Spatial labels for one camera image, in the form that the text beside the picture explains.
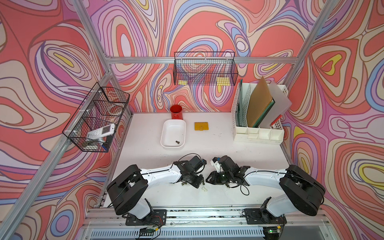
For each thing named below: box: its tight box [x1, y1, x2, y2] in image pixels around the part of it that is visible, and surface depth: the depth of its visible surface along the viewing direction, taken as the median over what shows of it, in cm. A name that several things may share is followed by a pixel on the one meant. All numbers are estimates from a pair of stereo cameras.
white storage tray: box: [160, 119, 187, 148], surface depth 107 cm
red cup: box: [170, 104, 184, 120], surface depth 110 cm
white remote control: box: [86, 123, 115, 140], surface depth 70 cm
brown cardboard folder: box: [246, 76, 273, 128], surface depth 101 cm
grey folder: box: [259, 81, 292, 129], surface depth 91 cm
